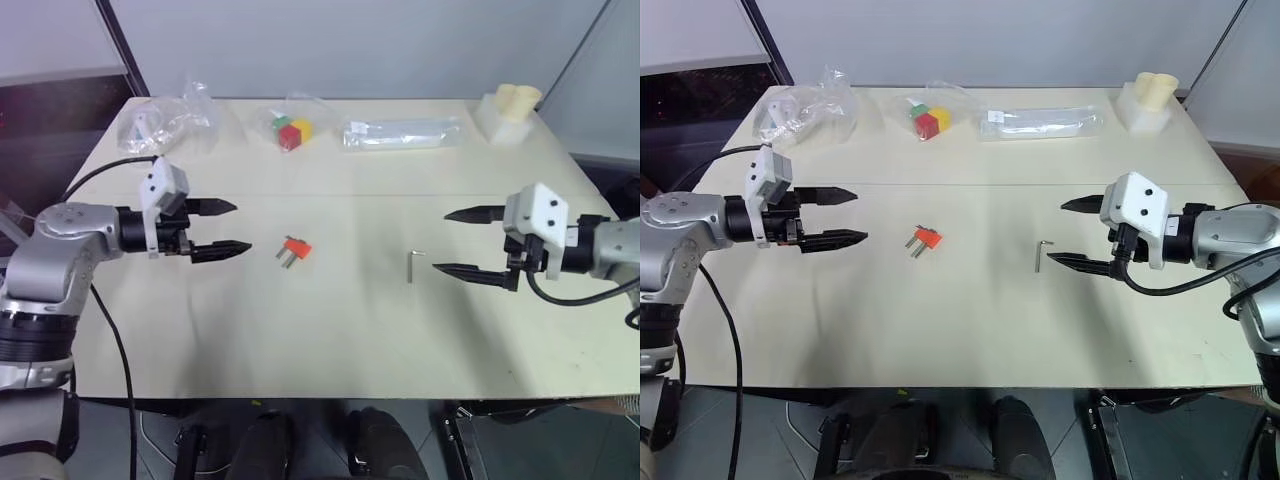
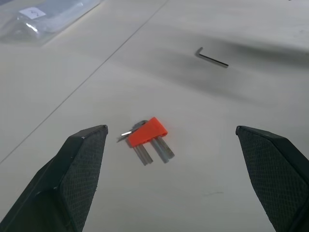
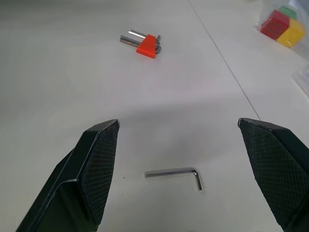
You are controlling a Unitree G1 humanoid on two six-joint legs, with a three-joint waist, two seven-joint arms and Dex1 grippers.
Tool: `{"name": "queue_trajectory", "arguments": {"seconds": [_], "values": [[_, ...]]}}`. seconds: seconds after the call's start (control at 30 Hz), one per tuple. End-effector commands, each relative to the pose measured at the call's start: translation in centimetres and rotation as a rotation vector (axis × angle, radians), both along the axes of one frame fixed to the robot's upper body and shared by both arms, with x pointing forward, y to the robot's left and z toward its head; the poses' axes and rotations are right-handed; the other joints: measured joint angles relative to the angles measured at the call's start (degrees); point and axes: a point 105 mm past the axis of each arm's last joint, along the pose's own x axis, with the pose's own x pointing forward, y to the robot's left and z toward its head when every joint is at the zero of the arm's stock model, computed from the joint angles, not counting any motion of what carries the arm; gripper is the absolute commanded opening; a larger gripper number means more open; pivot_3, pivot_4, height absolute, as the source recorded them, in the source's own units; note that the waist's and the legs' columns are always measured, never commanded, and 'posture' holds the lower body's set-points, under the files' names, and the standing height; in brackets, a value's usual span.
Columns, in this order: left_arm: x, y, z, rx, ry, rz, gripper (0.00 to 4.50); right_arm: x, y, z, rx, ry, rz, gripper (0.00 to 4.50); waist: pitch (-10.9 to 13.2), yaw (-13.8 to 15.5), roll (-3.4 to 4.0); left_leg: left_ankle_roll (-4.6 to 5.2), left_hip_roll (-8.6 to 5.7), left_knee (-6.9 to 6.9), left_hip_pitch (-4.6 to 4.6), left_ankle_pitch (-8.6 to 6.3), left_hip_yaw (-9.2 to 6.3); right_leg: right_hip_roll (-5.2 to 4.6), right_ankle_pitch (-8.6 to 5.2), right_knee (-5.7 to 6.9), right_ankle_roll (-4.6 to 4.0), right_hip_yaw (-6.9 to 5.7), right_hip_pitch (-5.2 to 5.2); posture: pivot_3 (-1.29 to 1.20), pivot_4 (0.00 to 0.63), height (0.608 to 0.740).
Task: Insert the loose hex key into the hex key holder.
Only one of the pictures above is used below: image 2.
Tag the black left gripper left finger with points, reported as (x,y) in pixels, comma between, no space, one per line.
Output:
(72,174)

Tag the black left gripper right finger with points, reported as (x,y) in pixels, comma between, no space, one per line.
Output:
(272,174)

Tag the orange hex key set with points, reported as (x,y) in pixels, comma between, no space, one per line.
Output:
(147,132)

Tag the black hex key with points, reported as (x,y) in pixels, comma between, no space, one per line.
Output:
(210,58)

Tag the clear plastic bag with label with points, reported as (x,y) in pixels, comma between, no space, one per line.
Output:
(41,19)

